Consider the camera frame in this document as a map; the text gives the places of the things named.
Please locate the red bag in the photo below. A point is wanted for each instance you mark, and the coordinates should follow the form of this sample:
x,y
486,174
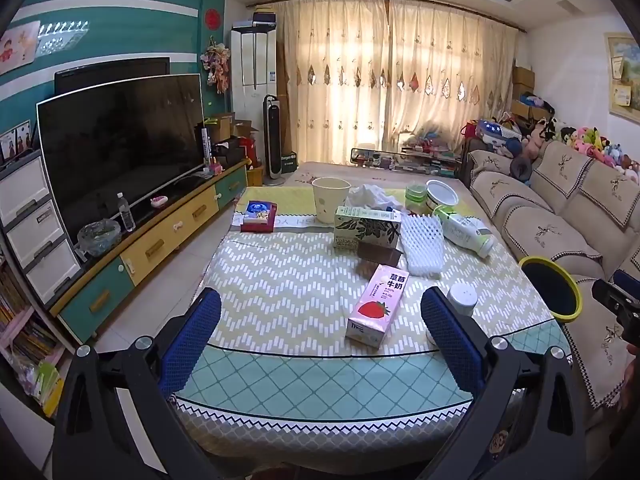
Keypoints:
x,y
470,130

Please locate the white tall box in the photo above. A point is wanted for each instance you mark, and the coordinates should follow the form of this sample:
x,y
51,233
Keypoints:
x,y
204,145

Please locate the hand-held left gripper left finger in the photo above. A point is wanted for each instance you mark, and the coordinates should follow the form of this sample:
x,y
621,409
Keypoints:
x,y
192,340

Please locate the silver wall decoration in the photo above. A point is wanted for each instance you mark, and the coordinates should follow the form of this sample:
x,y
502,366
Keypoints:
x,y
62,37

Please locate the small pink object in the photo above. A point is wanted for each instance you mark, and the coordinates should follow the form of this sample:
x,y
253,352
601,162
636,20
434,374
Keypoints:
x,y
159,202

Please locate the brown box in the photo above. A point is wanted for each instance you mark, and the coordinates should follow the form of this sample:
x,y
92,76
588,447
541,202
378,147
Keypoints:
x,y
380,255

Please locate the beige sofa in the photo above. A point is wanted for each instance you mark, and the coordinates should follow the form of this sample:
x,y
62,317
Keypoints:
x,y
550,220

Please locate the white drawer unit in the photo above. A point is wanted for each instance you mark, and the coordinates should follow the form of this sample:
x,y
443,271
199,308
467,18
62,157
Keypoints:
x,y
30,230

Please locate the black bin with yellow rim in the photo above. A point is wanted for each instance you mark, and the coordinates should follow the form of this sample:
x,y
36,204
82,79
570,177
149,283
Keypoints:
x,y
550,290

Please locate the stack of cardboard boxes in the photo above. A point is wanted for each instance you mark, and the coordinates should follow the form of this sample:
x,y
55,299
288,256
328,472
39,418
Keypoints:
x,y
522,90

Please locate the teal yellow television cabinet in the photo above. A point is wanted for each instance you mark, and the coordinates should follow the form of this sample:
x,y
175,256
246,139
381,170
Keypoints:
x,y
155,250

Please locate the stack of books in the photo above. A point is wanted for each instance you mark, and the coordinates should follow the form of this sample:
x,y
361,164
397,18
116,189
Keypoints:
x,y
30,340

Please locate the green carton box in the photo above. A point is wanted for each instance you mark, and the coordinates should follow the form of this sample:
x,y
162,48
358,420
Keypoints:
x,y
289,164

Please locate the framed flower painting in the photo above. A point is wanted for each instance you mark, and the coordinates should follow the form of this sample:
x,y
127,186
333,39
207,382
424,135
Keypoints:
x,y
625,75

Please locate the pile of plush toys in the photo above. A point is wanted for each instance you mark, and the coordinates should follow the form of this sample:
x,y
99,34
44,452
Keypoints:
x,y
585,140

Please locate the large curved television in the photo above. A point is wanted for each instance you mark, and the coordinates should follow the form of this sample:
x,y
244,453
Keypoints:
x,y
120,150

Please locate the yellow bucket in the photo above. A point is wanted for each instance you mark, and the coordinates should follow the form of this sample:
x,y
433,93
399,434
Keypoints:
x,y
255,176

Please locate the leaf-patterned tissue box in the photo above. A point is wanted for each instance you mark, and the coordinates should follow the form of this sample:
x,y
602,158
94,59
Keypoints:
x,y
365,225

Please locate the blue starry bag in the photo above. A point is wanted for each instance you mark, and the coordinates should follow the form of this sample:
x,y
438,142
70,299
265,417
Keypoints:
x,y
490,130

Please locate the small white jar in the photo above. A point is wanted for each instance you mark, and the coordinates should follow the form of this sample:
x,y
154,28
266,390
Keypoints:
x,y
462,297

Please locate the zigzag patterned tablecloth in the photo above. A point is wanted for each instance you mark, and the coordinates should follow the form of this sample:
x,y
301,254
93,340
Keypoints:
x,y
300,285

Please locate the hanging artificial flowers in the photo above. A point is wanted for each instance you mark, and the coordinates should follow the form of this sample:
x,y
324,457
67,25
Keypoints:
x,y
216,65

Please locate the black desk organiser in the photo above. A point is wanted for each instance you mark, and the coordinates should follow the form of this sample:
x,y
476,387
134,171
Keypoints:
x,y
227,152

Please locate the pink strawberry milk carton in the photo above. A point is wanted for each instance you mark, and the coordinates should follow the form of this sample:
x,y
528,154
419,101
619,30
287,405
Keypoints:
x,y
377,305

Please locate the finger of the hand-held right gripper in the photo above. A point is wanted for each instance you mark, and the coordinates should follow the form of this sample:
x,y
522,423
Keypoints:
x,y
607,295
627,282

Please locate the white cloth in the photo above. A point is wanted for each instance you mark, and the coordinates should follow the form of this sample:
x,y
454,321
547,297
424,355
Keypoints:
x,y
370,195

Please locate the white black tower fan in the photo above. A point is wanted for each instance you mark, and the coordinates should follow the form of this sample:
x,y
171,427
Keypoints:
x,y
273,135

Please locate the clear water bottle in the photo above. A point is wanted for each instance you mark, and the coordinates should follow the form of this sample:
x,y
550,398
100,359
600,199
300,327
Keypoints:
x,y
126,217

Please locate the cartoon wall poster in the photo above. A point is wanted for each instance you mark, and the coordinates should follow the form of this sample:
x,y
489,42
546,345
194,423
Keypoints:
x,y
17,47

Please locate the blue tissue pack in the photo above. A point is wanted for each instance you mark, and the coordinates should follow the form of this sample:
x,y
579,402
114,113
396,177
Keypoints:
x,y
260,210

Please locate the cream paper cup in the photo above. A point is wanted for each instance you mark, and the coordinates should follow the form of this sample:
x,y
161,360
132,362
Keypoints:
x,y
330,200

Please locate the framed photo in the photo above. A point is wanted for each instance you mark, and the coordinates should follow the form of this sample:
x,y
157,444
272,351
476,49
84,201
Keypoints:
x,y
15,142

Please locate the grey neck pillow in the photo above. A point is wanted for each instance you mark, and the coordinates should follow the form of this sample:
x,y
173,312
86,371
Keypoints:
x,y
519,166

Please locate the white foam net sleeve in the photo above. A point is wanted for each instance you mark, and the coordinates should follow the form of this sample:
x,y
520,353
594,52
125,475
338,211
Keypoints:
x,y
422,245

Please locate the cream embroidered curtain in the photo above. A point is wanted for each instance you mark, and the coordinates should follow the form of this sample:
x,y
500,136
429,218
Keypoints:
x,y
450,75
330,85

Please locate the red round wall ornament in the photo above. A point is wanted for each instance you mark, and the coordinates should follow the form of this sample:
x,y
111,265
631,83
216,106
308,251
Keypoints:
x,y
212,17

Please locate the red tray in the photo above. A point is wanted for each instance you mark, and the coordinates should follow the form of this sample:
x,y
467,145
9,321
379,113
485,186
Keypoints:
x,y
257,227

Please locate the glass coffee table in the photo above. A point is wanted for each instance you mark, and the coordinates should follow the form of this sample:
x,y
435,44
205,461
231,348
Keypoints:
x,y
410,160

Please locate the green lidded plastic jar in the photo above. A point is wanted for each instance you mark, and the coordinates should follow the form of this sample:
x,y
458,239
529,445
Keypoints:
x,y
415,200

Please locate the open cardboard boxes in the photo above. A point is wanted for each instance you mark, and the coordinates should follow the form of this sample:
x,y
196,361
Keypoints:
x,y
225,127

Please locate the white green plastic bottle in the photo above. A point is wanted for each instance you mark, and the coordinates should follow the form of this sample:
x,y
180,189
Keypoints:
x,y
465,232

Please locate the white floor air conditioner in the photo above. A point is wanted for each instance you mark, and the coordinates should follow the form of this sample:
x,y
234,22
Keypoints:
x,y
252,75

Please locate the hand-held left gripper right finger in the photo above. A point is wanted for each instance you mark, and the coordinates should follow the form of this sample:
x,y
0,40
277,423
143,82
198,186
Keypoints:
x,y
450,340

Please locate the wall air vent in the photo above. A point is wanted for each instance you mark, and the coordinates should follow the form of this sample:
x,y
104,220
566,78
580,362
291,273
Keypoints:
x,y
567,7

